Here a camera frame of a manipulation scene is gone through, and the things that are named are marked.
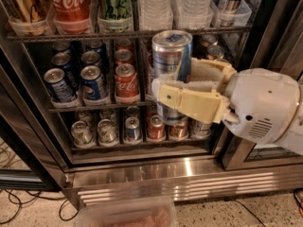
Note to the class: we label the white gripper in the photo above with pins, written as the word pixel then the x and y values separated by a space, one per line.
pixel 262 102

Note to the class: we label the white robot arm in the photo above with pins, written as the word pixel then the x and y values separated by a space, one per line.
pixel 292 130

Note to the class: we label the middle gold can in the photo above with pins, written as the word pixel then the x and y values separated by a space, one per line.
pixel 214 52

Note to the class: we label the bottom orange can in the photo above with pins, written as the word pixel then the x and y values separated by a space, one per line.
pixel 179 131

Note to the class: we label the bottom red can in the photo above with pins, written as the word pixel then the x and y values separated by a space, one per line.
pixel 156 128

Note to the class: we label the front red coca-cola can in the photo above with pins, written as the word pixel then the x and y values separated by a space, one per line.
pixel 126 80

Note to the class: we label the middle coca-cola can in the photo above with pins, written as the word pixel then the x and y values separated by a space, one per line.
pixel 124 56

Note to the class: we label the bottom blue silver can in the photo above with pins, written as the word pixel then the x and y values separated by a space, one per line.
pixel 132 128

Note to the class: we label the steel fridge bottom grille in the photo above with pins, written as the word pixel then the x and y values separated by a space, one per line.
pixel 182 179

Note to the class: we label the front right pepsi can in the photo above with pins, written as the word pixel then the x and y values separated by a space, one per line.
pixel 94 83

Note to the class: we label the pepsi can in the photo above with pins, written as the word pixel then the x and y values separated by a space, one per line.
pixel 94 83
pixel 58 87
pixel 89 58
pixel 66 63

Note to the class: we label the green la croix can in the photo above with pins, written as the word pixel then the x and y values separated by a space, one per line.
pixel 115 15

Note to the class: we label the middle right pepsi can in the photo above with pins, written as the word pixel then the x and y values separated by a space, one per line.
pixel 89 58

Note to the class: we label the bottom left silver can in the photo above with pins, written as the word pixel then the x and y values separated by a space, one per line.
pixel 81 133

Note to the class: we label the middle left pepsi can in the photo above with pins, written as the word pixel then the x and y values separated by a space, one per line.
pixel 66 63

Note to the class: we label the front left pepsi can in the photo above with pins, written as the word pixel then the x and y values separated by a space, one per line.
pixel 58 87

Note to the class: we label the large red coca-cola can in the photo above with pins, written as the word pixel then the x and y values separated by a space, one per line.
pixel 72 15

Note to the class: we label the left fridge glass door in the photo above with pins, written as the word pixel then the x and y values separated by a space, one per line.
pixel 36 134

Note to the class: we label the gold can top shelf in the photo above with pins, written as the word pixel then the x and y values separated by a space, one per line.
pixel 28 17

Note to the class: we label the bottom tea bottle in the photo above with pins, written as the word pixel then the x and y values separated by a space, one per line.
pixel 199 129

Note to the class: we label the brown tea bottle white cap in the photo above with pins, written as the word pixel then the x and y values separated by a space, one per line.
pixel 150 73

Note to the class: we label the right clear water bottle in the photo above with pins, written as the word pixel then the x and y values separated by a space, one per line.
pixel 192 14

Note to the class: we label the clear water bottle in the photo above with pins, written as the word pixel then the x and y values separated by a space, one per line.
pixel 155 14
pixel 192 14

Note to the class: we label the left clear water bottle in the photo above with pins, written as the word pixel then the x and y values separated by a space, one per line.
pixel 155 14

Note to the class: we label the clear plastic bin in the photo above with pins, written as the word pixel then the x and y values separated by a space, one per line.
pixel 143 212

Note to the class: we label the middle wire shelf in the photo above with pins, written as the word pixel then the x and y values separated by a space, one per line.
pixel 52 109

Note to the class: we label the wire shelf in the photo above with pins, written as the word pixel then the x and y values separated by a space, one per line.
pixel 52 109
pixel 117 35

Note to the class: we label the top wire shelf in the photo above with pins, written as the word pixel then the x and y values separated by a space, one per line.
pixel 117 35

